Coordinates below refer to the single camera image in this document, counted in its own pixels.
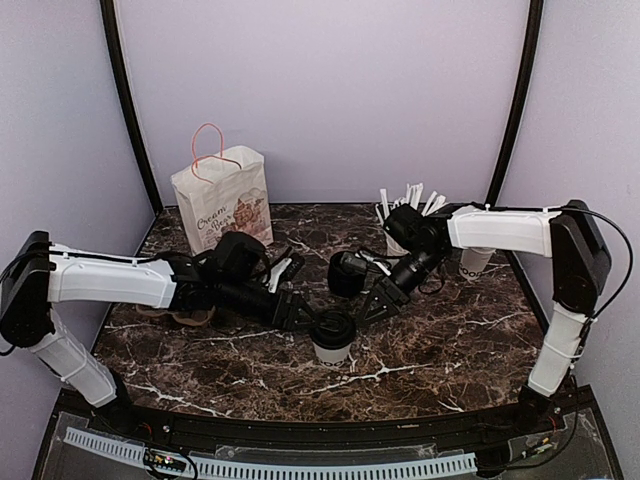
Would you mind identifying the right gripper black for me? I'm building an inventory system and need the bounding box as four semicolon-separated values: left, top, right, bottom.
357;245;448;326

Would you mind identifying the single black cup lid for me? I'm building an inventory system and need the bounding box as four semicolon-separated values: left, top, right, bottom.
310;310;357;350

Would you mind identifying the single white paper cup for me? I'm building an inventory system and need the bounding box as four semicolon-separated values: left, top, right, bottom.
312;340;352;368

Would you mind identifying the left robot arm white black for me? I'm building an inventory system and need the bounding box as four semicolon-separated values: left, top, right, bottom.
1;231;320;436

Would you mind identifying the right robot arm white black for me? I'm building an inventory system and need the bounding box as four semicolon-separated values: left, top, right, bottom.
359;200;612;434

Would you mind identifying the white paper takeout bag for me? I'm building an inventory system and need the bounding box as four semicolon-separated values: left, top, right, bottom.
171;135;274;254

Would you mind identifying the stack of black lids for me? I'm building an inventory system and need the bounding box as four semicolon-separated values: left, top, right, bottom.
327;251;366;299

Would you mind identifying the white cup holding straws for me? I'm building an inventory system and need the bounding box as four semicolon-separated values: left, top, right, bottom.
386;236;407;257

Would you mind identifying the stack of white paper cups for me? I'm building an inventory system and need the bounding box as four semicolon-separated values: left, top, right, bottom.
458;247;495;281

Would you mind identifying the brown pulp cup carrier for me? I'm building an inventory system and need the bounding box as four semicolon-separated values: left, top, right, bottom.
135;305;216;327

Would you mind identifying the bundle of wrapped white straws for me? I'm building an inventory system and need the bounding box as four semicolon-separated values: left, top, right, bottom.
374;183;446;225

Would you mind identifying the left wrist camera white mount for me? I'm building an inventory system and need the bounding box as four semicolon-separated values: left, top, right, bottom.
261;247;305;293

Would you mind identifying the black front table rail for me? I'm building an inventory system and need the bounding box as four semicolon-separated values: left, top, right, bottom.
99;372;551;456

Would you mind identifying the grey slotted cable duct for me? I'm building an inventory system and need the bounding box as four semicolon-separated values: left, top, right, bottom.
63;427;477;479

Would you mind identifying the right black frame post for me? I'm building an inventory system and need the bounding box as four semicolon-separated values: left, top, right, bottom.
485;0;544;205

